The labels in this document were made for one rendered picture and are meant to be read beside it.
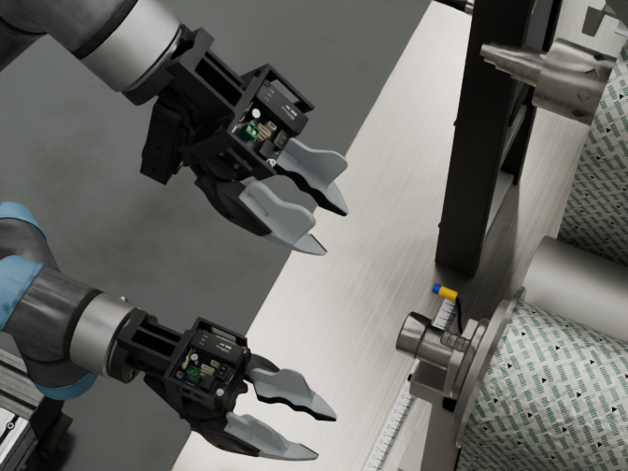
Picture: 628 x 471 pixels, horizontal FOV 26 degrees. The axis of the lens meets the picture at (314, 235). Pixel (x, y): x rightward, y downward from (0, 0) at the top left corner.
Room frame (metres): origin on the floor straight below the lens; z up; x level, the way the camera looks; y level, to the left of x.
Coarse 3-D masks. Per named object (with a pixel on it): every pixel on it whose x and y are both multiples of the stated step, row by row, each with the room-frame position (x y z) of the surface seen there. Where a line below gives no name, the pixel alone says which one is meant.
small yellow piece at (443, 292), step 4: (436, 284) 0.59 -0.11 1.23; (436, 288) 0.58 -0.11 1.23; (440, 288) 0.58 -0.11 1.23; (444, 288) 0.58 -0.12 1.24; (436, 292) 0.58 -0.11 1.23; (440, 292) 0.58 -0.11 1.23; (444, 292) 0.58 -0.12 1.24; (448, 292) 0.58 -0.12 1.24; (452, 292) 0.58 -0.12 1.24; (456, 292) 0.58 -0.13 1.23; (444, 296) 0.58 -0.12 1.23; (448, 296) 0.57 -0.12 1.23; (452, 296) 0.57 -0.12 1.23; (456, 296) 0.57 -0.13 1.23; (452, 300) 0.57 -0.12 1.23; (456, 300) 0.57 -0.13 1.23; (460, 304) 0.57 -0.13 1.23; (460, 308) 0.57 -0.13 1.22; (460, 312) 0.56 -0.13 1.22; (460, 316) 0.56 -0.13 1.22; (460, 320) 0.56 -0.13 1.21; (460, 324) 0.56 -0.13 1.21; (460, 328) 0.56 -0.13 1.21; (460, 332) 0.55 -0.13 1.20
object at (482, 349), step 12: (504, 300) 0.54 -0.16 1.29; (504, 312) 0.52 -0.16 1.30; (492, 324) 0.51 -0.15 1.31; (492, 336) 0.50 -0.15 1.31; (480, 348) 0.49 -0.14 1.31; (480, 360) 0.48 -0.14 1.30; (468, 372) 0.47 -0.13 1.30; (468, 384) 0.46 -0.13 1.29; (468, 396) 0.46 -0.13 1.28; (456, 408) 0.45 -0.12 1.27; (456, 420) 0.45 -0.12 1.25
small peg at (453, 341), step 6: (444, 336) 0.53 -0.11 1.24; (450, 336) 0.53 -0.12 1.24; (456, 336) 0.53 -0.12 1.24; (462, 336) 0.53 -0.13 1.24; (444, 342) 0.53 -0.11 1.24; (450, 342) 0.52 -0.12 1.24; (456, 342) 0.52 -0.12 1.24; (462, 342) 0.52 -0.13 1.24; (468, 342) 0.52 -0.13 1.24; (450, 348) 0.52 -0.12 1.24; (456, 348) 0.52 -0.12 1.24; (462, 348) 0.52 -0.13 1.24
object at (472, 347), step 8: (480, 320) 0.53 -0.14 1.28; (488, 320) 0.53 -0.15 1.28; (480, 328) 0.52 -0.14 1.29; (472, 336) 0.51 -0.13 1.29; (480, 336) 0.51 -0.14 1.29; (472, 344) 0.50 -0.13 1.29; (464, 352) 0.49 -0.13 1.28; (472, 352) 0.49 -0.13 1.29; (464, 360) 0.49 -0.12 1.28; (472, 360) 0.49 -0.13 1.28; (464, 368) 0.48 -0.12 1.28; (456, 376) 0.48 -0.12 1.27; (464, 376) 0.48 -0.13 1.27; (456, 384) 0.47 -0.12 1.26; (456, 392) 0.47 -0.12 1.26
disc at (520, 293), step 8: (520, 288) 0.55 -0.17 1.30; (520, 296) 0.53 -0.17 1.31; (512, 304) 0.52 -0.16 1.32; (512, 312) 0.51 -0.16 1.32; (504, 320) 0.50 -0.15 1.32; (504, 328) 0.50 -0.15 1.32; (496, 336) 0.49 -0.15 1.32; (496, 344) 0.48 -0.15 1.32; (488, 352) 0.48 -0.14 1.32; (488, 360) 0.47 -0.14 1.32; (480, 368) 0.47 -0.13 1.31; (488, 368) 0.47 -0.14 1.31; (480, 376) 0.46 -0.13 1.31; (480, 384) 0.46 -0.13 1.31; (472, 392) 0.45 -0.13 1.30; (472, 400) 0.45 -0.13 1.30; (472, 408) 0.44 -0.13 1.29; (464, 416) 0.44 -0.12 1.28; (464, 424) 0.43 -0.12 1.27; (464, 432) 0.44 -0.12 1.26; (456, 440) 0.43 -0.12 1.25
